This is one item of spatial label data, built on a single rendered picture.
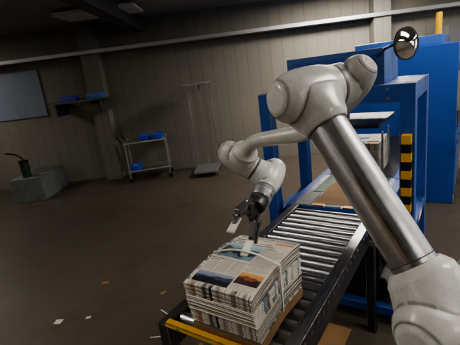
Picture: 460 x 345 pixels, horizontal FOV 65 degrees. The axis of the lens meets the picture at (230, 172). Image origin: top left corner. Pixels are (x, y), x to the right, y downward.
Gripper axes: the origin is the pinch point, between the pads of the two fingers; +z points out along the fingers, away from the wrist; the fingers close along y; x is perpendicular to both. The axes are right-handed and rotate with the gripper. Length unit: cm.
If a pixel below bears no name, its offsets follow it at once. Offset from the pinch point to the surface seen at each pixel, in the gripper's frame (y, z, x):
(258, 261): 9.2, 0.9, -5.5
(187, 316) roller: 24.6, 23.1, 23.1
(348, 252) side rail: 58, -41, -21
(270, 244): 16.0, -11.0, -3.2
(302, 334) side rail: 29.1, 14.5, -22.1
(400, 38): -5, -131, -36
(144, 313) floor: 125, 2, 138
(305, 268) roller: 49, -22, -6
